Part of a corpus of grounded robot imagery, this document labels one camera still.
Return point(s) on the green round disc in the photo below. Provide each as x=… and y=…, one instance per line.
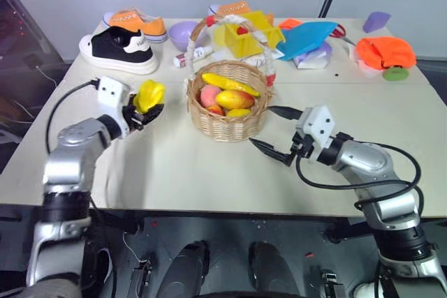
x=395, y=73

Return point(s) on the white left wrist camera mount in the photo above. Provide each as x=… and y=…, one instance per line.
x=111, y=94

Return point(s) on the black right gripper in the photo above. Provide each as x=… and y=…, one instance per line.
x=303, y=148

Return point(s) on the orange and white sneaker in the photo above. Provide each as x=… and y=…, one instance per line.
x=230, y=8
x=146, y=26

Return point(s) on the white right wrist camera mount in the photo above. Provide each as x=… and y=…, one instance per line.
x=318, y=121

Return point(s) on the black and white sneaker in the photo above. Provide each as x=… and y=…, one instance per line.
x=111, y=50

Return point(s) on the dark rounded shape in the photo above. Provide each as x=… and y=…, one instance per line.
x=274, y=270
x=183, y=270

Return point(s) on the small orange cloth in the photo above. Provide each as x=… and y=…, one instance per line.
x=290, y=23

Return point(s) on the yellow plastic box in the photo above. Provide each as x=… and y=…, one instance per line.
x=244, y=45

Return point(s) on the purple plastic bowl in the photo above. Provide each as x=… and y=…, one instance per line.
x=179, y=34

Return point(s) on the small red orange peach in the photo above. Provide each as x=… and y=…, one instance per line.
x=216, y=110

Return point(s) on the white bottle with red cap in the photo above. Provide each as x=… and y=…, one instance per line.
x=199, y=54

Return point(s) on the yellow lemon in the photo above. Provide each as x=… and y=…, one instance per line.
x=239, y=112

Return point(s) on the large orange cloth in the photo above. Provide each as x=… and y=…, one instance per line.
x=384, y=52

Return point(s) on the pink peach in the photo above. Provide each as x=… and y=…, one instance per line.
x=209, y=95

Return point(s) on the dark equipment rack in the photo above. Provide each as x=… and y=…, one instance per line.
x=21, y=33

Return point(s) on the small red object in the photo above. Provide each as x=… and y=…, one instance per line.
x=241, y=30

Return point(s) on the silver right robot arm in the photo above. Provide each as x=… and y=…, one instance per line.
x=370, y=162

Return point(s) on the yellow red mango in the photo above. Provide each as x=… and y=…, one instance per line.
x=235, y=99

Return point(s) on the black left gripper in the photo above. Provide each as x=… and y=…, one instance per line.
x=134, y=118

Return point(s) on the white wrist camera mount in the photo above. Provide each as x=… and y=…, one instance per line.
x=318, y=121
x=111, y=94

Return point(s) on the white crumpled paper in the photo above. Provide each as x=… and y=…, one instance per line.
x=363, y=66

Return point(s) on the yellow starfruit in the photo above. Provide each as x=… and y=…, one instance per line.
x=150, y=95

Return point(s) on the purple wedge block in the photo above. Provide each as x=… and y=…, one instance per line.
x=375, y=21

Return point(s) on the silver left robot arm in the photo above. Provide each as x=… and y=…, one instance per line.
x=73, y=158

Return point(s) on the blue fabric bag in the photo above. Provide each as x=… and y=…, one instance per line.
x=304, y=38

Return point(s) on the white purple tissue pack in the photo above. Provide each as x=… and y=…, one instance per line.
x=312, y=59

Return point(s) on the yellow banana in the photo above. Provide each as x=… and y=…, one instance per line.
x=227, y=83

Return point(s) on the white printed paper sheet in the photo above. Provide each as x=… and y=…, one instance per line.
x=260, y=61

